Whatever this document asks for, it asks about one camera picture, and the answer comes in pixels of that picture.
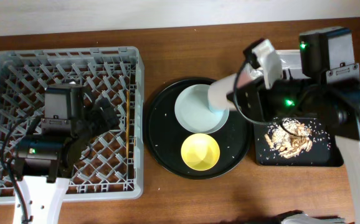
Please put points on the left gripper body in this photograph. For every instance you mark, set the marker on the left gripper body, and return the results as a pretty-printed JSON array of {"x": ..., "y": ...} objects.
[{"x": 104, "y": 113}]

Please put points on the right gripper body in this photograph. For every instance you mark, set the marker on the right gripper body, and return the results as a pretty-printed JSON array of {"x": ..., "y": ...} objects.
[{"x": 250, "y": 101}]

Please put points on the wooden chopstick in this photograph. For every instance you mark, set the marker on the wooden chopstick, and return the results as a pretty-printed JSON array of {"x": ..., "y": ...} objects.
[{"x": 127, "y": 122}]

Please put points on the food scraps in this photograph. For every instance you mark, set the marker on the food scraps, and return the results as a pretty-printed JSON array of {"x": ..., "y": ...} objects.
[{"x": 295, "y": 137}]

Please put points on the yellow bowl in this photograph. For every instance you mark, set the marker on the yellow bowl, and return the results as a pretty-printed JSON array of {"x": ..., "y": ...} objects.
[{"x": 200, "y": 152}]

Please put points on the blue cup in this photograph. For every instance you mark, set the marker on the blue cup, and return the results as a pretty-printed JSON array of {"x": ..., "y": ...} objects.
[{"x": 214, "y": 109}]

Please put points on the pink cup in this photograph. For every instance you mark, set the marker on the pink cup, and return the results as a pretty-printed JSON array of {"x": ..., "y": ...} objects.
[{"x": 218, "y": 91}]

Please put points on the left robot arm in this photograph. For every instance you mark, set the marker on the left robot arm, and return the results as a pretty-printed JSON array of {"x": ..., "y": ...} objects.
[{"x": 43, "y": 161}]

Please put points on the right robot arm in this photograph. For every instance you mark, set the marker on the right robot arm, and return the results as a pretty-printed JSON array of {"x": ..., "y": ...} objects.
[{"x": 329, "y": 90}]

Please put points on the grey dishwasher rack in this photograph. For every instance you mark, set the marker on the grey dishwasher rack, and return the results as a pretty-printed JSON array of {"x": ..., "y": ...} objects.
[{"x": 105, "y": 173}]

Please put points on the clear plastic bin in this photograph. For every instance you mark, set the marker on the clear plastic bin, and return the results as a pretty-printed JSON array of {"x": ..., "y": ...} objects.
[{"x": 291, "y": 65}]

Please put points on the round black tray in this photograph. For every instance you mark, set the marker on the round black tray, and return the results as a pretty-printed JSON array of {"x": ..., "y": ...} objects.
[{"x": 164, "y": 135}]

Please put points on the grey plate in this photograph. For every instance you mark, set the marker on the grey plate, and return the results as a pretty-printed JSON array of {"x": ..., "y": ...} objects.
[{"x": 193, "y": 112}]

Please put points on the black rectangular tray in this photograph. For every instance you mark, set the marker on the black rectangular tray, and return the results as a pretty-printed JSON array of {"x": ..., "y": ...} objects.
[{"x": 321, "y": 158}]

